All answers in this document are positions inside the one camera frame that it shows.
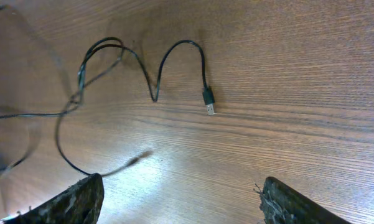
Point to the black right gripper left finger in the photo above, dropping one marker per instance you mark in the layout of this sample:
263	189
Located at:
81	203

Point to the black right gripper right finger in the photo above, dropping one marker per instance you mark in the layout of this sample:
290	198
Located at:
281	204

